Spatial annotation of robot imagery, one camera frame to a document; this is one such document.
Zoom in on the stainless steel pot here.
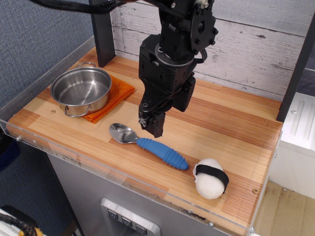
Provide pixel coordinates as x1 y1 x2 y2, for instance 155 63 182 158
50 62 112 118

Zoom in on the dark right frame post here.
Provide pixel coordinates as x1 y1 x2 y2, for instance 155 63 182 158
276 15 315 122

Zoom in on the clear acrylic table guard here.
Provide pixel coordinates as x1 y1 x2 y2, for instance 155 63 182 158
0 47 282 236

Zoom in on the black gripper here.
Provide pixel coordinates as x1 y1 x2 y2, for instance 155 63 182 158
138 34 196 138

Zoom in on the dark frame post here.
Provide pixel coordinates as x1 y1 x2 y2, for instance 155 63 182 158
276 15 315 122
91 10 116 67

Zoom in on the blue handled metal spoon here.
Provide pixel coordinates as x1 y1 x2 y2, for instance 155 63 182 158
109 123 189 170

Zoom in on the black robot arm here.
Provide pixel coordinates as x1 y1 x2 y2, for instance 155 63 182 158
138 0 218 138

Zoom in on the white ribbed box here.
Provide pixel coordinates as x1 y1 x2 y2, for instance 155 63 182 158
281 92 315 151

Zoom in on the black braided cable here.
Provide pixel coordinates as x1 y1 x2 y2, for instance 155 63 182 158
29 0 158 15

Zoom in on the silver control panel with buttons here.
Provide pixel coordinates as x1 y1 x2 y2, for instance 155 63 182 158
100 198 161 236

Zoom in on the white plush mushroom black band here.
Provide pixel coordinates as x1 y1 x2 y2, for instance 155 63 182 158
193 158 229 200

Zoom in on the yellow black object bottom left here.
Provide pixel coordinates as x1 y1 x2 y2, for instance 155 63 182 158
0 213 44 236

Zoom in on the dark left frame post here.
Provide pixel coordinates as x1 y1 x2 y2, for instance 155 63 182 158
91 10 116 67

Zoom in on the orange folded towel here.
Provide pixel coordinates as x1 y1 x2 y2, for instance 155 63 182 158
83 76 135 123

